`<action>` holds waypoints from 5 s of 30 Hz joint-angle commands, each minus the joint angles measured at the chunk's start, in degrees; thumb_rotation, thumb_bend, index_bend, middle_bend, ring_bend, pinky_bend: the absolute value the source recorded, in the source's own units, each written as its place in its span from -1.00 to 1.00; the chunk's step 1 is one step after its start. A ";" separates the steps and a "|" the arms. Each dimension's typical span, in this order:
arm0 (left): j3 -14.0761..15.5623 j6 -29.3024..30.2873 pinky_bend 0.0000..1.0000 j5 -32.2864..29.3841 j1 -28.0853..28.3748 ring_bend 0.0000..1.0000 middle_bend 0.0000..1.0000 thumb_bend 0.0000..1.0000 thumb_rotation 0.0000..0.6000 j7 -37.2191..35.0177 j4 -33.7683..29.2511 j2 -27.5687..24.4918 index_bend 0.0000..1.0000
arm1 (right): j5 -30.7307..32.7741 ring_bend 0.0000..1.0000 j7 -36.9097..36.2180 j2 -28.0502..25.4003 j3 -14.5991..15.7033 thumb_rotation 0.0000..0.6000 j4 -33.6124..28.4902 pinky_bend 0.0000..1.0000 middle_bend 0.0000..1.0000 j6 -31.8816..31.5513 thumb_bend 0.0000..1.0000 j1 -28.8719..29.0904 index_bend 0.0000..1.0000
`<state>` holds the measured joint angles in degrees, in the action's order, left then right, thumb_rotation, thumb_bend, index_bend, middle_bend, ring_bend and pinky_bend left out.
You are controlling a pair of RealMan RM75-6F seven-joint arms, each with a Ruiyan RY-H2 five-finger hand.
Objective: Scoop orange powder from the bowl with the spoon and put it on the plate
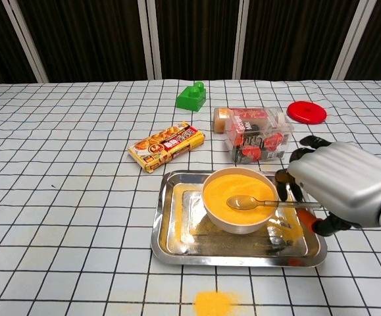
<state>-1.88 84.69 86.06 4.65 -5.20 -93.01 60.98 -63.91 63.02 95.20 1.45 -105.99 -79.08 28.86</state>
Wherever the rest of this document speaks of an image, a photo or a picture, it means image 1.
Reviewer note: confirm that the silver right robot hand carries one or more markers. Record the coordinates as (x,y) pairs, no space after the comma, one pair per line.
(341,177)

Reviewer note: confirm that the clear plastic spoon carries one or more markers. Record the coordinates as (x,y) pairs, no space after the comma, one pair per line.
(241,201)

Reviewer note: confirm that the white bowl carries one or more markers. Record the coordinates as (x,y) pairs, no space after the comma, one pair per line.
(239,227)

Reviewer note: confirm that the yellow-orange powder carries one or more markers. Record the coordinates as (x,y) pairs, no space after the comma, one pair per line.
(223,187)

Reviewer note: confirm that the orange powder pile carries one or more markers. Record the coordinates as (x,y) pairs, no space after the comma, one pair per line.
(213,304)

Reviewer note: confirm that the red round plastic lid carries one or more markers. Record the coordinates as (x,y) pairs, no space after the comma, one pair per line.
(307,112)

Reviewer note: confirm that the clear box with red sachets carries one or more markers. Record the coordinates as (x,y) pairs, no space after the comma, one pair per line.
(259,145)

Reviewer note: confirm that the brown drink bottle red label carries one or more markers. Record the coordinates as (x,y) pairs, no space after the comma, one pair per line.
(219,121)

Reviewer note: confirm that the green toy building brick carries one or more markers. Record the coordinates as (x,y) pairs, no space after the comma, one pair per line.
(190,98)

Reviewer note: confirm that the rectangular steel tray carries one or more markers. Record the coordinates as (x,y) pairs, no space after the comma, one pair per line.
(177,230)

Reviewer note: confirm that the yellow snack packet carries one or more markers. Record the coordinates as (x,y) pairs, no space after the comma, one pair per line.
(167,145)

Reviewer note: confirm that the white black checked tablecloth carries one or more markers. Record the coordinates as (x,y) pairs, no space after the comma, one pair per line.
(45,197)

